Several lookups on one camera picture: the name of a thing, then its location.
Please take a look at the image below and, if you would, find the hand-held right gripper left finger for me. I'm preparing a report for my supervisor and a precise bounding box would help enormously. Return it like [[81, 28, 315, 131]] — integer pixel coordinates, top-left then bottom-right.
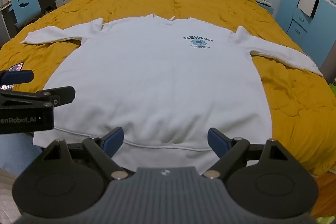
[[42, 127, 129, 180]]

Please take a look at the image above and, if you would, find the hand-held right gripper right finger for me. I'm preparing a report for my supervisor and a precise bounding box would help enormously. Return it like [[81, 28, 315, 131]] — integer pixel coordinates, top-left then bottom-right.
[[203, 127, 289, 180]]

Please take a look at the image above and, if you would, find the blue chair with face cutout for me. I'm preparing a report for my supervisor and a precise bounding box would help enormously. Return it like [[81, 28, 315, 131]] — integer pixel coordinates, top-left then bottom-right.
[[10, 0, 42, 28]]

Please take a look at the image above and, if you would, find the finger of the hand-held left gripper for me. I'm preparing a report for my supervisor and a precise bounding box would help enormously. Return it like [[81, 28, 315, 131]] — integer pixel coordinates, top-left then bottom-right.
[[0, 70, 34, 85], [0, 86, 76, 110]]

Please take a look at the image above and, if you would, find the white printed sweatshirt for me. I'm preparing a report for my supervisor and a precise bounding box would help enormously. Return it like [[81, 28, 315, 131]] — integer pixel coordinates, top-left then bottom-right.
[[20, 13, 323, 172]]

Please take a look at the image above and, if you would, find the blue nightstand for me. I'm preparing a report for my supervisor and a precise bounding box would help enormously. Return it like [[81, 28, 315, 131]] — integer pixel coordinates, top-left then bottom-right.
[[250, 0, 274, 15]]

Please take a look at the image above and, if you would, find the blue wardrobe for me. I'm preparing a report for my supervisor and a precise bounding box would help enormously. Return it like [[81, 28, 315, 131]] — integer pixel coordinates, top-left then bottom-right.
[[275, 0, 336, 76]]

